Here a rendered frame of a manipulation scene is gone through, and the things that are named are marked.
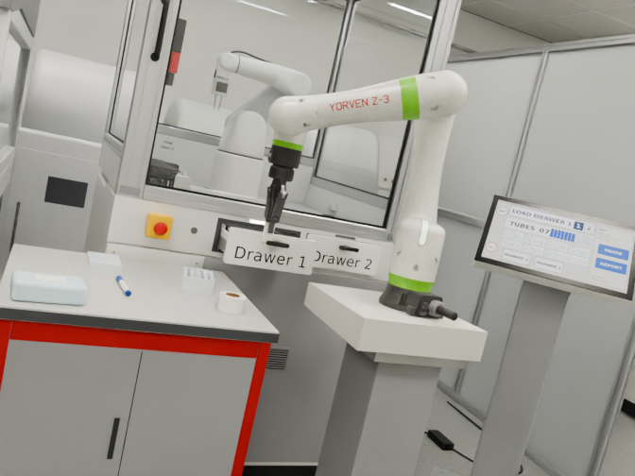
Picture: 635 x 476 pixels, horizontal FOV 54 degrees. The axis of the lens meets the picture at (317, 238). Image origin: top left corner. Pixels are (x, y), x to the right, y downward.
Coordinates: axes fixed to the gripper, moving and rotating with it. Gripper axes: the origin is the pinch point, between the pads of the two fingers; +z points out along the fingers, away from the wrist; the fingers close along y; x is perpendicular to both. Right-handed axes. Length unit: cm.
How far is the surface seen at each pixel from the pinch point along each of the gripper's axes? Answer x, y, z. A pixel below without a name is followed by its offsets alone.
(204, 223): -15.5, -17.6, 3.0
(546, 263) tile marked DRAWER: 96, 15, -7
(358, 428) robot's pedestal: 22, 41, 42
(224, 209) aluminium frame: -10.2, -17.4, -2.6
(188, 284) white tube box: -24.1, 13.7, 15.7
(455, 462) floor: 121, -32, 93
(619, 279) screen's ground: 114, 29, -8
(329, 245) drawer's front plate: 28.3, -15.9, 3.1
